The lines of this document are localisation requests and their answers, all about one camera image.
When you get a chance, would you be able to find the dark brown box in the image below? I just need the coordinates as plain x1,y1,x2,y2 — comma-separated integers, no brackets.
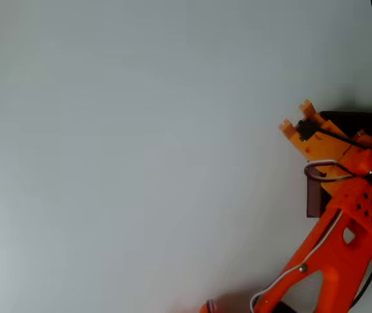
305,110,372,218

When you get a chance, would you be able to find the thin black servo cable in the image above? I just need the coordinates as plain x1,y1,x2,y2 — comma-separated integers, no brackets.
315,127,372,153

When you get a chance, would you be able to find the white and red servo cable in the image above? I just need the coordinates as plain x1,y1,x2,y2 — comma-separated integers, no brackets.
303,158,358,181

